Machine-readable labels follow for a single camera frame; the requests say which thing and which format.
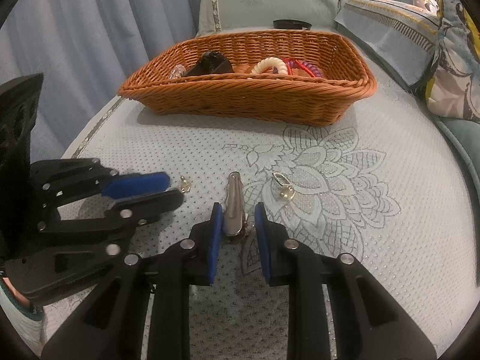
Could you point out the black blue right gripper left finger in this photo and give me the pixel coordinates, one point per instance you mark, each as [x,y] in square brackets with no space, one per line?
[109,322]

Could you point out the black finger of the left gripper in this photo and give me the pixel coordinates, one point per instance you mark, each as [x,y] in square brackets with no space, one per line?
[145,209]

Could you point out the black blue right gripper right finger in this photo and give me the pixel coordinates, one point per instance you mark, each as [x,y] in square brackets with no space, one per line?
[335,294]

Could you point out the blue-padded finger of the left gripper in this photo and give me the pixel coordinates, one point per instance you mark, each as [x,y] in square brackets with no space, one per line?
[132,185]

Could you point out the small gold earring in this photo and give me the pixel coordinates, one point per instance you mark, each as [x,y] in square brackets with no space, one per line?
[185,185]

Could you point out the metal barrette hair clip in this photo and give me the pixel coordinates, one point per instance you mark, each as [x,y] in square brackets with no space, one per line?
[235,217]

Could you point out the teal sofa cover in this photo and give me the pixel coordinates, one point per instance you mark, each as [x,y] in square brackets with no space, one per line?
[383,184]

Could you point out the blue curtain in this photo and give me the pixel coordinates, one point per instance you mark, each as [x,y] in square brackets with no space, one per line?
[85,49]

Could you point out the brown wicker basket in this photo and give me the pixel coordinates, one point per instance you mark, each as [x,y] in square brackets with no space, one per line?
[297,99]

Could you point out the teal velvet cushion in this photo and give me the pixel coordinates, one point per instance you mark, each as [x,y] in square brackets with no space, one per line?
[465,137]

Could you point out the large floral pillow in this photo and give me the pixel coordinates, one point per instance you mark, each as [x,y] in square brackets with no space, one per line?
[453,89]

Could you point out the striped backrest cushion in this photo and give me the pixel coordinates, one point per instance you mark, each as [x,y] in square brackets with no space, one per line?
[400,37]

